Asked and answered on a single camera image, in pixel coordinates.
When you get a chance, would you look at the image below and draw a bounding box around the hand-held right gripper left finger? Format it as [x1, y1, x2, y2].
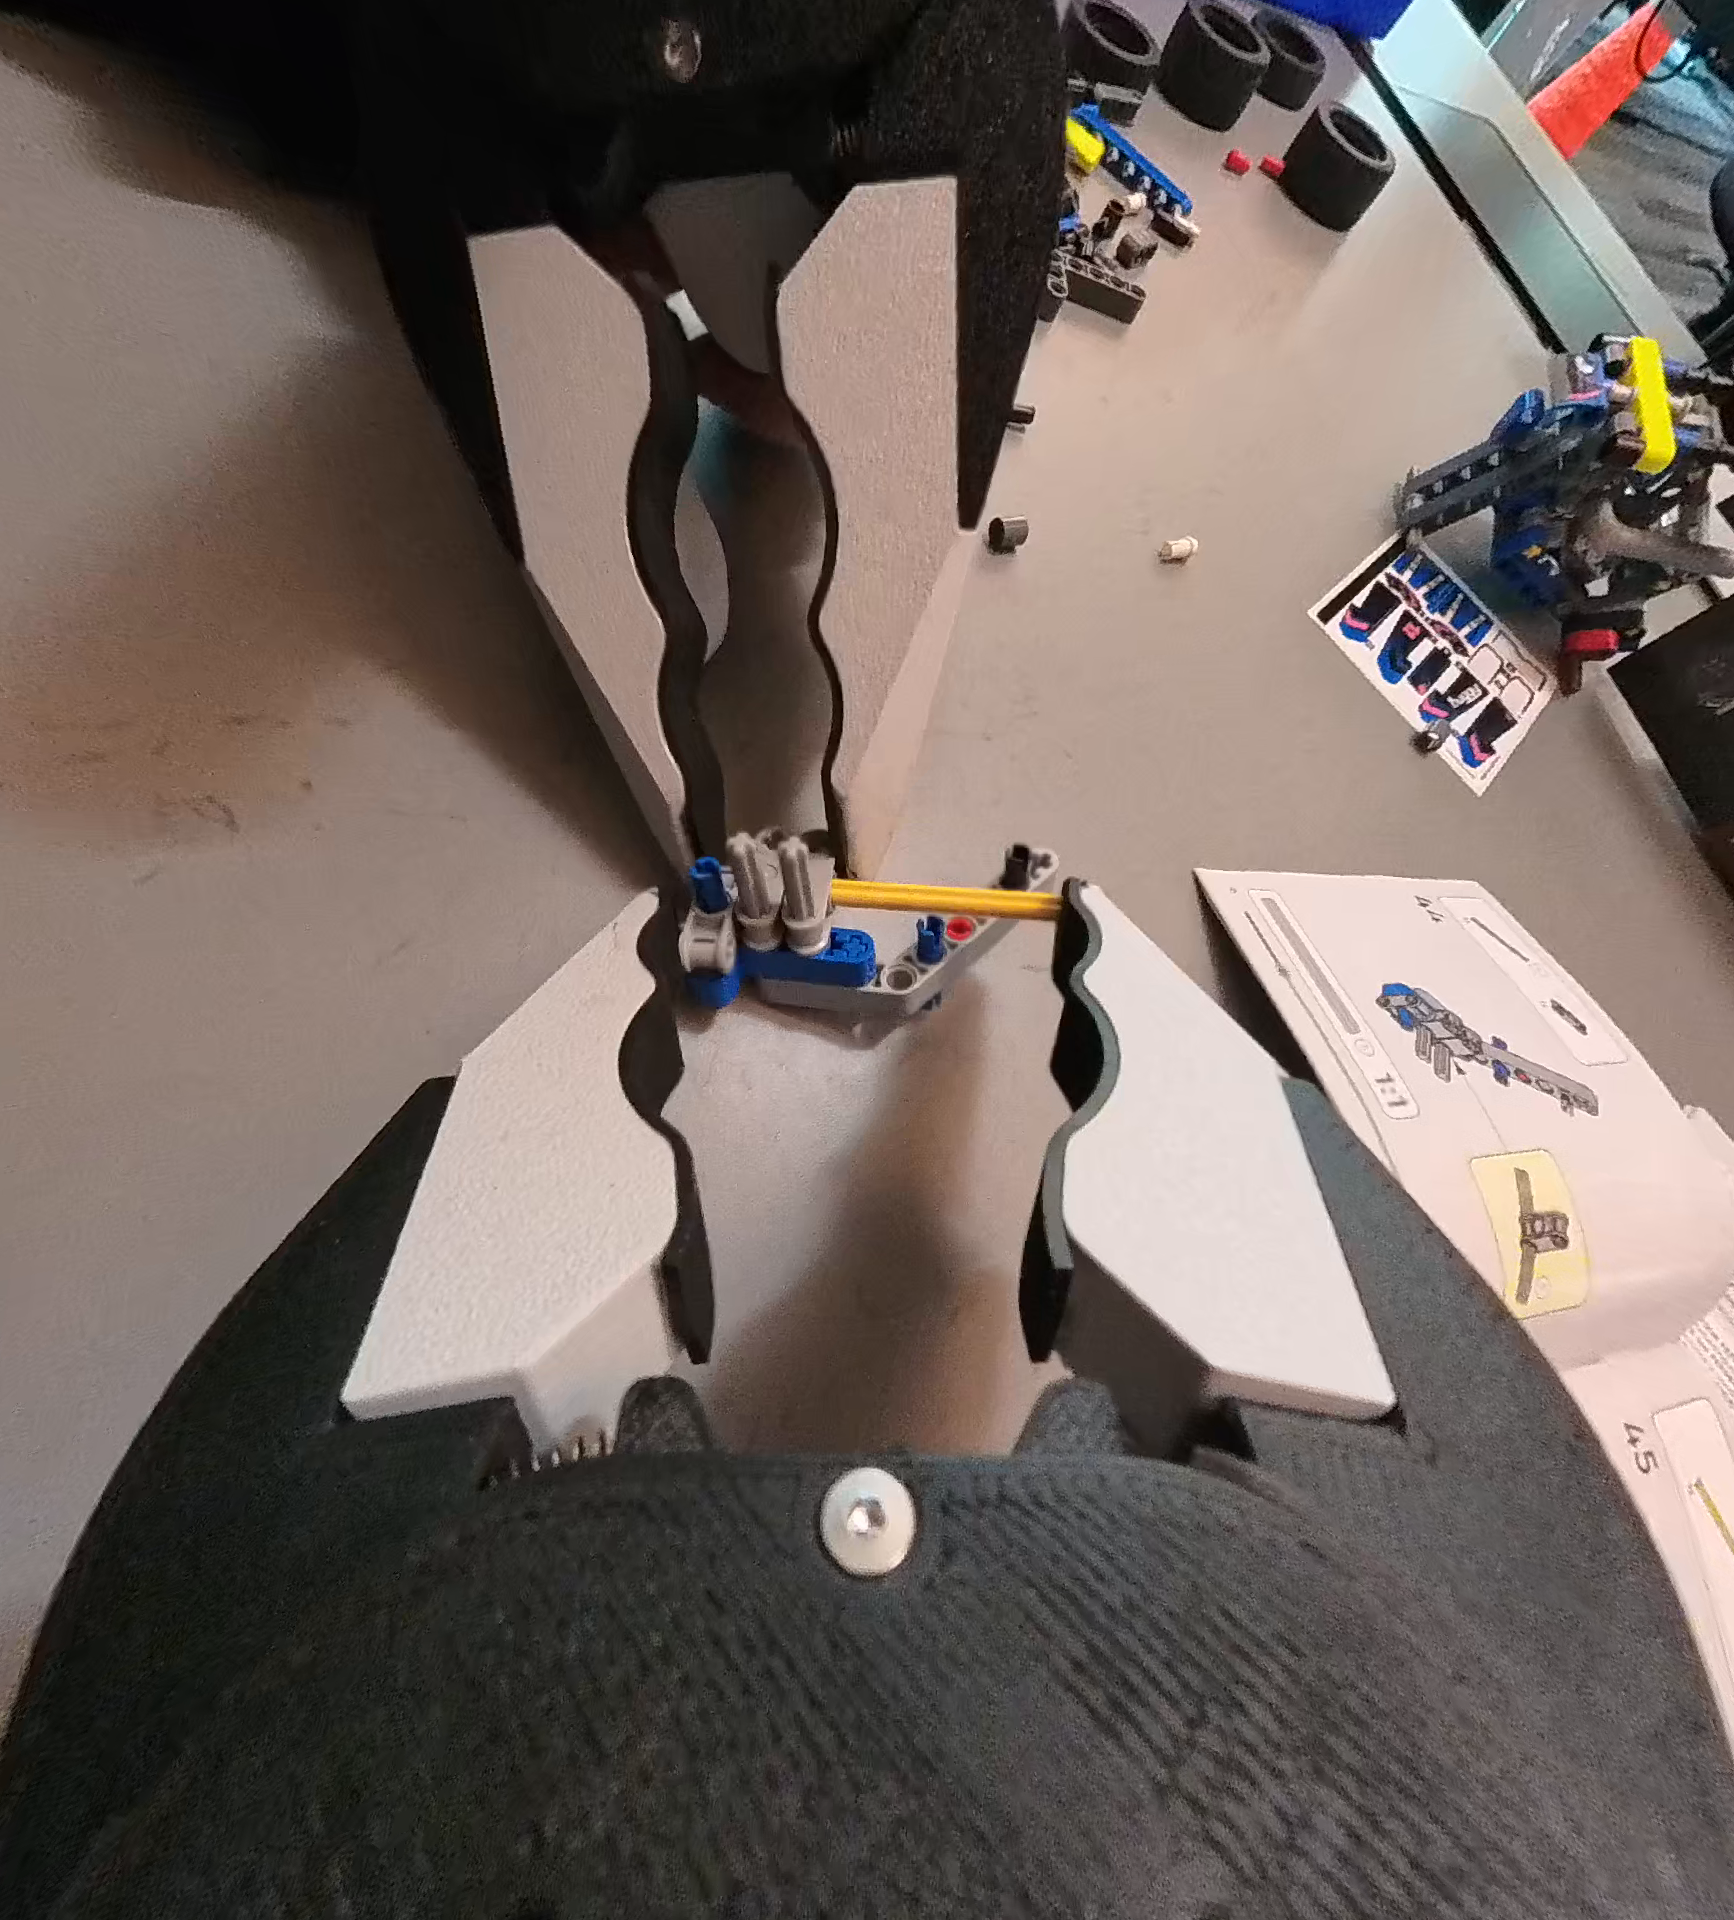
[343, 884, 719, 1426]

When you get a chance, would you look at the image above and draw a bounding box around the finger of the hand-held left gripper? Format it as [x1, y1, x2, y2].
[467, 221, 736, 891]
[767, 170, 977, 886]

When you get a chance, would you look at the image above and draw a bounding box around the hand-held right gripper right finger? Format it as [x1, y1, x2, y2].
[1018, 876, 1405, 1426]

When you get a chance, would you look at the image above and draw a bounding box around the grey and blue lego assembly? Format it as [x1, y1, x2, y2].
[677, 829, 1065, 1053]

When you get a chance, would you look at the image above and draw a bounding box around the yellow lego axle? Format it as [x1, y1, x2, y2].
[826, 876, 1071, 919]

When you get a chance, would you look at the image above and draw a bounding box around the pile of loose lego pieces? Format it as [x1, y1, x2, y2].
[1036, 96, 1202, 324]

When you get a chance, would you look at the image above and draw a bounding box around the partly built lego vehicle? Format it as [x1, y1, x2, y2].
[1392, 333, 1734, 695]

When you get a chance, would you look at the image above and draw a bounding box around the open instruction booklet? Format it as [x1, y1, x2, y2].
[1195, 861, 1734, 1920]

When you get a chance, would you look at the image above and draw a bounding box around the sticker sheet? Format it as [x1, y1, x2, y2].
[1309, 541, 1561, 797]

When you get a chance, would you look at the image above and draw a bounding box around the orange traffic cone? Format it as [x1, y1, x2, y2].
[1528, 0, 1683, 160]

